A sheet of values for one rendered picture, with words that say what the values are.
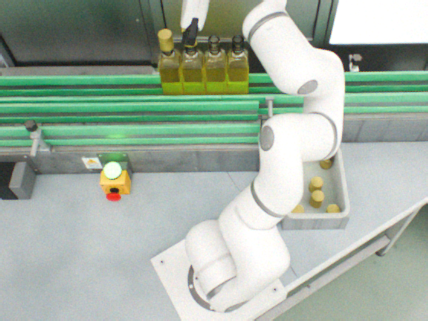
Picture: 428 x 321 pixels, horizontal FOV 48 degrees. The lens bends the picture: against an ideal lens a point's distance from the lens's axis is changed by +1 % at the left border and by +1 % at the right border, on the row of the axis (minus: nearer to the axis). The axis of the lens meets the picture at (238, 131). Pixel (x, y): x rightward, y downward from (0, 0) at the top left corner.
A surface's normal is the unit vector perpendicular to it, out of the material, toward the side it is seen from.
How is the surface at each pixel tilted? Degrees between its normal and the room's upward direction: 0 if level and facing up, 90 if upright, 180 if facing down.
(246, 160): 90
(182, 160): 90
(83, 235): 0
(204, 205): 0
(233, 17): 90
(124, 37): 90
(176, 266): 5
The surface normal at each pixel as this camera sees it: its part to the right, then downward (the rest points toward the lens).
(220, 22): 0.02, 0.83
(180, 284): -0.02, -0.47
